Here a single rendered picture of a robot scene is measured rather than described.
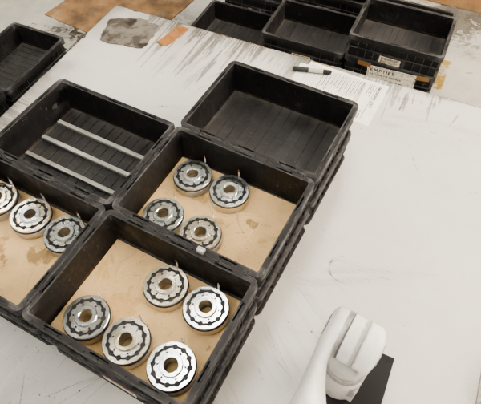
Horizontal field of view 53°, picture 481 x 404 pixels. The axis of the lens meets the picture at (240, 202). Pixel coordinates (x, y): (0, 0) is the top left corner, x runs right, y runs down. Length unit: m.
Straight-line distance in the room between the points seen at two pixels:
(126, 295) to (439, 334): 0.76
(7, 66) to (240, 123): 1.43
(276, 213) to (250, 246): 0.12
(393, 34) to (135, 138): 1.40
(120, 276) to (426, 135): 1.05
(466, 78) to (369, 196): 1.74
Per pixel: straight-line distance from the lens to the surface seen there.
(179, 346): 1.06
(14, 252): 1.30
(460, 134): 1.72
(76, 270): 1.15
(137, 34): 2.00
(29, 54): 2.62
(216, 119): 1.45
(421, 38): 2.43
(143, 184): 1.23
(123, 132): 1.45
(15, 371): 1.32
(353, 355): 0.89
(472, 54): 3.29
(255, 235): 1.20
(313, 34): 2.54
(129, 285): 1.16
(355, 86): 1.78
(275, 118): 1.45
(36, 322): 1.08
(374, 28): 2.43
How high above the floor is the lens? 1.86
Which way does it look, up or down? 55 degrees down
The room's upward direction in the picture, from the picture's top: 1 degrees counter-clockwise
